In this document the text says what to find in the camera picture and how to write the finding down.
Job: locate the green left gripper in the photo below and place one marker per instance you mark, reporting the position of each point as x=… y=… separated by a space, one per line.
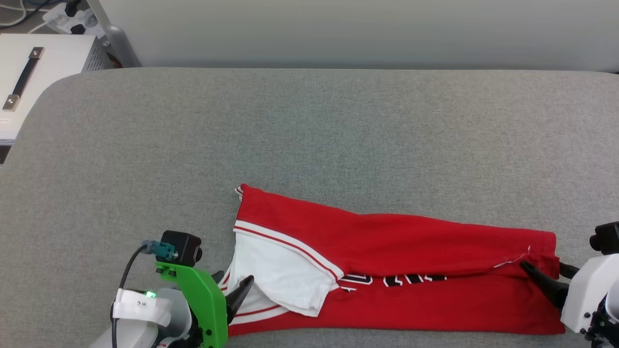
x=210 y=304

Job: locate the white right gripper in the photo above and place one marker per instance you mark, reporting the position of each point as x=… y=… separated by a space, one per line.
x=587 y=290

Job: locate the red and white jersey shirt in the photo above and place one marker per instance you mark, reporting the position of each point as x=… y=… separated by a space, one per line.
x=411 y=241

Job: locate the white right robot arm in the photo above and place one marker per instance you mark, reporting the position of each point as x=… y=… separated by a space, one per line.
x=610 y=324

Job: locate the white label tape strip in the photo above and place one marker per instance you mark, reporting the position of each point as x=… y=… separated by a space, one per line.
x=140 y=304

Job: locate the white metal case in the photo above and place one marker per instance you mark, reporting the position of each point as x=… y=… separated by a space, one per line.
x=58 y=63

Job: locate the white power strip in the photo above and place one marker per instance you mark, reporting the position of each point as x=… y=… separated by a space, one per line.
x=58 y=14

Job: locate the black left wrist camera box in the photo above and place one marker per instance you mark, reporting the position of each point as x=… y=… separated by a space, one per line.
x=181 y=246

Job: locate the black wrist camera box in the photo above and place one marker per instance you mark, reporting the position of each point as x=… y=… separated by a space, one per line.
x=607 y=238
x=181 y=246

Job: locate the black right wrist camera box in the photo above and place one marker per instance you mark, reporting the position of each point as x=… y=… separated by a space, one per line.
x=607 y=238

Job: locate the grey partition post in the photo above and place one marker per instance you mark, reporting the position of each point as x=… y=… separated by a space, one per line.
x=118 y=43

